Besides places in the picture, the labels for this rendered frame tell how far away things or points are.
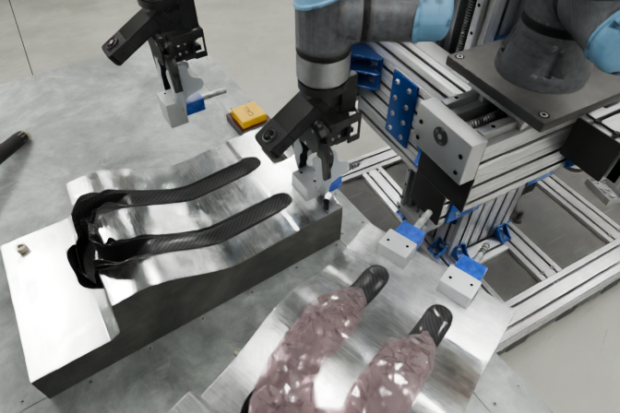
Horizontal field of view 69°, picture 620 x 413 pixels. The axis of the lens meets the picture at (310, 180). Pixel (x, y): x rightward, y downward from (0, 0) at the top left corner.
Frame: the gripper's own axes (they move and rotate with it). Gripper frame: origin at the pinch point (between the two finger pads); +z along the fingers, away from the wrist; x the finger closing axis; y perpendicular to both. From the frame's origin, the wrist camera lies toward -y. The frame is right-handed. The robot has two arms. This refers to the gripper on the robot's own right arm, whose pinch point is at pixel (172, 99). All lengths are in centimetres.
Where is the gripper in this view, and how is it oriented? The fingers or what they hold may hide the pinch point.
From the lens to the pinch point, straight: 91.2
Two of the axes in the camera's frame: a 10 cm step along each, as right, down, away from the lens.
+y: 8.3, -4.0, 3.8
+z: 0.0, 6.9, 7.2
